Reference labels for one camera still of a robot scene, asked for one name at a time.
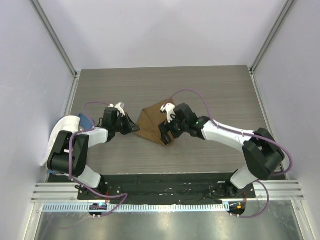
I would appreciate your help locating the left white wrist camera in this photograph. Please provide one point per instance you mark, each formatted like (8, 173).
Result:
(120, 107)

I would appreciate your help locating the aluminium front rail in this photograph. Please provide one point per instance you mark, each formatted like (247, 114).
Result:
(279, 190)

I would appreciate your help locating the brown cloth napkin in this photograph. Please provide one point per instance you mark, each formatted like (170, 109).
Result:
(148, 122)

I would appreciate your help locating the right aluminium frame post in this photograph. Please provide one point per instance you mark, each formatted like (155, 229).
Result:
(285, 11)

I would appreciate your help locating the slotted cable duct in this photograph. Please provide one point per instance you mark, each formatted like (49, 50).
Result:
(69, 207)

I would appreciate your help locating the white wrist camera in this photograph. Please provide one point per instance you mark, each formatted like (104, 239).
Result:
(120, 107)
(168, 109)

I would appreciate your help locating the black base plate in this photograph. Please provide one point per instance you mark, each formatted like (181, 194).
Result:
(174, 189)

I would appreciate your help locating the left aluminium frame post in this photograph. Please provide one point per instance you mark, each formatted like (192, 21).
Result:
(53, 36)

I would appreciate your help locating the white cloth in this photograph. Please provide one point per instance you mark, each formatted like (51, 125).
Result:
(68, 123)

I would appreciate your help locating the aluminium frame post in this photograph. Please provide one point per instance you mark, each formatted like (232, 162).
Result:
(53, 36)
(285, 11)

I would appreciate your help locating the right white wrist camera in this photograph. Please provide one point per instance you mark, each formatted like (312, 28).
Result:
(168, 109)

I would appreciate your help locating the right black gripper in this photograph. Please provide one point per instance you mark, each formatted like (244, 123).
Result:
(165, 129)

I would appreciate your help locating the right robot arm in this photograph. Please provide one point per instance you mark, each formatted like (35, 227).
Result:
(261, 153)

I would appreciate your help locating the blue checkered cloth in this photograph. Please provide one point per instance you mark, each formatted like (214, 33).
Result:
(86, 123)

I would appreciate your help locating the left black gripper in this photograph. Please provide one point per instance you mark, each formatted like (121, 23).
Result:
(130, 126)

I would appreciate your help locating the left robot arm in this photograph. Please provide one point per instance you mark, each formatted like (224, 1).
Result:
(69, 142)

